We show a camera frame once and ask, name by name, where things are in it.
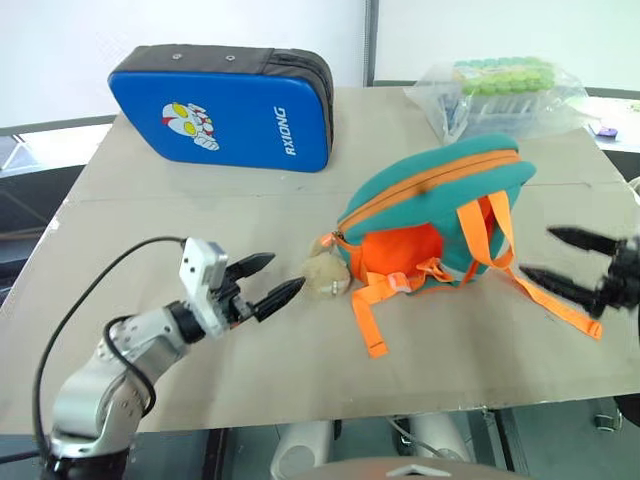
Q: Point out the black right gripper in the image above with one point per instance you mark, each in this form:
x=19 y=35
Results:
x=625 y=275

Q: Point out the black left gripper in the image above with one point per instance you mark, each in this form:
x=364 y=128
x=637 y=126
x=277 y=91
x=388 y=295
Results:
x=235 y=305

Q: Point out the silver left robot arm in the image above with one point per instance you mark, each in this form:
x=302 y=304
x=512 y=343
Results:
x=120 y=350

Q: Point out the orange and teal backpack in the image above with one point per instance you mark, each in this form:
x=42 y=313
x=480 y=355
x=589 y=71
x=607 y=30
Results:
x=440 y=200

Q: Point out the small purple object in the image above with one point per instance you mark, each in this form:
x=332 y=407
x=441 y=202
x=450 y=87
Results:
x=608 y=131

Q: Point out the white cylindrical leg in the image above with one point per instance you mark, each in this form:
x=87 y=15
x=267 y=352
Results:
x=440 y=435
x=302 y=447

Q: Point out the blue cartoon kick pad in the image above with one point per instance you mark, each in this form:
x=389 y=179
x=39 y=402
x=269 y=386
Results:
x=225 y=115

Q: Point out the clear plastic bag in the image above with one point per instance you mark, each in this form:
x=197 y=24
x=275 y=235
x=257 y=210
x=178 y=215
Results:
x=450 y=110

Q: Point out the green-capped test tube rack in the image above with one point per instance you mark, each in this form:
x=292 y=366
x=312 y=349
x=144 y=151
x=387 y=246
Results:
x=505 y=77

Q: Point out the grey vertical pole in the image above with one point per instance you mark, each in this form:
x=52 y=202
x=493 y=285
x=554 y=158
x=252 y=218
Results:
x=369 y=40

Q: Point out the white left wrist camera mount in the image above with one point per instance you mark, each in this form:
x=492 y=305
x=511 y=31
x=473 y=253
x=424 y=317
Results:
x=200 y=280

